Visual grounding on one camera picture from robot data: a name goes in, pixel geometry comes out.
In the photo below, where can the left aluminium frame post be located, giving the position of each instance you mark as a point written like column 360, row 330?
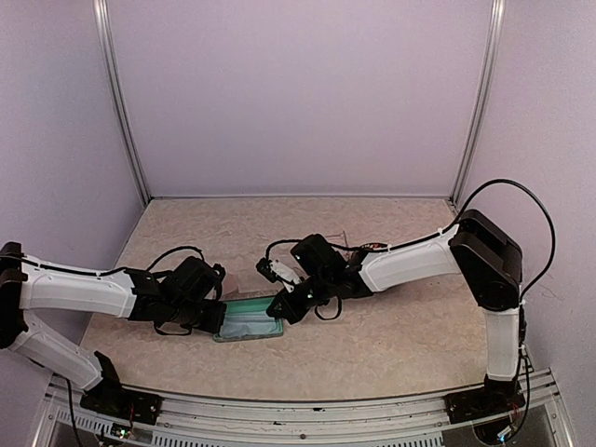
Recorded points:
column 103, row 25

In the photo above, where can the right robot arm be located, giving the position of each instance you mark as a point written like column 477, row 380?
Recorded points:
column 473, row 246

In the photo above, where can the right aluminium frame post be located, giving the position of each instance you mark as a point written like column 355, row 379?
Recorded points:
column 495, row 27

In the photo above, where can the front aluminium rail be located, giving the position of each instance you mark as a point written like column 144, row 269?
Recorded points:
column 191, row 420

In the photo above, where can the clear pink glasses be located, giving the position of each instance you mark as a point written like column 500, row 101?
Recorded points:
column 338, row 238

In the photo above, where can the aluminium frame post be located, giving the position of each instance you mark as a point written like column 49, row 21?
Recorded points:
column 495, row 27
column 103, row 25

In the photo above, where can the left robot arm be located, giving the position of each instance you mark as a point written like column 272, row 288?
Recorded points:
column 188, row 295

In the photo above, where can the grey glasses case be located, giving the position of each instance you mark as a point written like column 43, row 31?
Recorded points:
column 250, row 304

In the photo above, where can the small blue cleaning cloth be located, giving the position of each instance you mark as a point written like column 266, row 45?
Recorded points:
column 242, row 325

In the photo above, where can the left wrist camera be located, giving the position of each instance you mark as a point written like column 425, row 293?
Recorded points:
column 218, row 274

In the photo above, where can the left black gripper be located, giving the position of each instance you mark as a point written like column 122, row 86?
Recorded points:
column 212, row 325

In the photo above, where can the pink glasses case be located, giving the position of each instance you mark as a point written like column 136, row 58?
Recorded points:
column 230, row 288

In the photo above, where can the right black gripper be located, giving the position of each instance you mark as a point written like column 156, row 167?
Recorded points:
column 291, row 312

